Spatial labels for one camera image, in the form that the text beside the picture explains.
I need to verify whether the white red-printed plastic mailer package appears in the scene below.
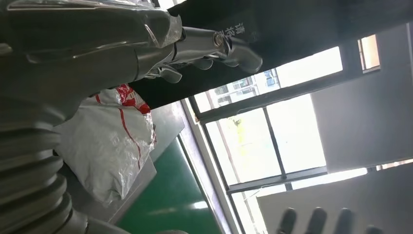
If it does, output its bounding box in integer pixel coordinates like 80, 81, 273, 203
53, 84, 158, 207

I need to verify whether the green conveyor belt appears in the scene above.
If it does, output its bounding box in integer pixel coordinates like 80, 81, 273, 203
116, 137, 223, 234

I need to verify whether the black rounded knob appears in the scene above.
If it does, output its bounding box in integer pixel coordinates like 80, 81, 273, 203
306, 207, 328, 234
277, 207, 298, 234
335, 208, 355, 234

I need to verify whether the grey conveyor side rail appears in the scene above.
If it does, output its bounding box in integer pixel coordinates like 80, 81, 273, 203
175, 98, 240, 234

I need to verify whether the dark window frame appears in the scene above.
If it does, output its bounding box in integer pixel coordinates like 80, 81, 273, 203
188, 22, 413, 234

